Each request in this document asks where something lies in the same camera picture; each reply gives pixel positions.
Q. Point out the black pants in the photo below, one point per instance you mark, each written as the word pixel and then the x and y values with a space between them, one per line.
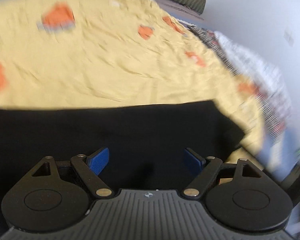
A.
pixel 115 135

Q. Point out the black white patterned cloth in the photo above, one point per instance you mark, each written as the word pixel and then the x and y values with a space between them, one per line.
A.
pixel 260 70

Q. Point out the yellow printed blanket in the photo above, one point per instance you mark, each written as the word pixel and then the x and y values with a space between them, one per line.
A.
pixel 115 62

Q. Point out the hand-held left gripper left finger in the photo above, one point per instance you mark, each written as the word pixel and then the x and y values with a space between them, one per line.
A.
pixel 98 160

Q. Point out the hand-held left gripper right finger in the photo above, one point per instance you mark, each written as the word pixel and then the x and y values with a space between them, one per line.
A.
pixel 193 161

